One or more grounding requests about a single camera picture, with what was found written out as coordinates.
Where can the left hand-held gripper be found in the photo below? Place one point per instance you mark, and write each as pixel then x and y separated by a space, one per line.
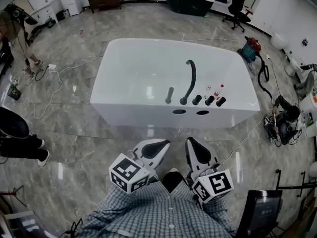
pixel 123 170

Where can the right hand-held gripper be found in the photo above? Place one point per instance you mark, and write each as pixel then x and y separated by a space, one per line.
pixel 218 185

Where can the black handheld shower wand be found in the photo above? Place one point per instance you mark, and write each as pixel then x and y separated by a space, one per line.
pixel 169 94

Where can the person's left forearm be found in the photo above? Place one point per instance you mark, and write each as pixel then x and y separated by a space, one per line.
pixel 111 202

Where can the person's right forearm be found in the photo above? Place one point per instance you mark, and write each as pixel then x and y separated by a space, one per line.
pixel 218 214

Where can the white bathtub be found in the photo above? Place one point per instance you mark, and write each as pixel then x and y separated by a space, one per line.
pixel 148 66

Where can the person's black trousers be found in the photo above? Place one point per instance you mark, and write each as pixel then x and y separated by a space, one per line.
pixel 173 182

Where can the person's checked shirt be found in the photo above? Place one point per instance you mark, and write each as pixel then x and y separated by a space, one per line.
pixel 153 214

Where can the black metal rack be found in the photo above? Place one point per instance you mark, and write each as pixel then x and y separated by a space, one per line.
pixel 278 180

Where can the black display monitor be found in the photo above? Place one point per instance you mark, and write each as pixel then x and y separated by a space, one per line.
pixel 267 212

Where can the black curved faucet spout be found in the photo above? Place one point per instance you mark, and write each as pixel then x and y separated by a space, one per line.
pixel 194 76

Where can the white cylinder roll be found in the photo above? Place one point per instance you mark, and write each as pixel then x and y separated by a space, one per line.
pixel 313 172

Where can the white bucket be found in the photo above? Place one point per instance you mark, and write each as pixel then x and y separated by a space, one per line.
pixel 308 104

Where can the red green vacuum cleaner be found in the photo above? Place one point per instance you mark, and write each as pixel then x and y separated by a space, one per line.
pixel 250 48

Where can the white toilet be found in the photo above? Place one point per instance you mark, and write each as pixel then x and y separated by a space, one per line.
pixel 279 41
pixel 292 67

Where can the white power strip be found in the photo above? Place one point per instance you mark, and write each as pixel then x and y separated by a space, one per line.
pixel 51 66

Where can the dark tripod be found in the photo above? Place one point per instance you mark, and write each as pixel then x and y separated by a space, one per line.
pixel 15 195

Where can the white side table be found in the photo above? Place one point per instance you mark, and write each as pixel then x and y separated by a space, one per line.
pixel 19 222

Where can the green mesh trash bin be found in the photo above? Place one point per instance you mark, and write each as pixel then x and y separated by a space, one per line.
pixel 14 92

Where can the black office chair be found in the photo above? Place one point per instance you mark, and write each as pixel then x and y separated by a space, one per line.
pixel 237 9

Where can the black green device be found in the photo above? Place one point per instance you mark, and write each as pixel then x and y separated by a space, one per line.
pixel 51 23

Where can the black waste bin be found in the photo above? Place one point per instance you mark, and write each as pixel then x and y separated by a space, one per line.
pixel 60 16

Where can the black low stand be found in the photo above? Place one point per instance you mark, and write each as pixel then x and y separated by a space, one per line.
pixel 39 30

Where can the black equipment cart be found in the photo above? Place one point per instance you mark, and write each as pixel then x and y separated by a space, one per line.
pixel 6 56

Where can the white drawer cabinet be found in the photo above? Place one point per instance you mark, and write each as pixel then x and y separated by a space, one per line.
pixel 47 11

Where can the white framed board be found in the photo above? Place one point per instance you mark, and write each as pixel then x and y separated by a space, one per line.
pixel 23 2

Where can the black wall box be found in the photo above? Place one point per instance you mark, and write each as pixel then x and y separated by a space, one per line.
pixel 304 41

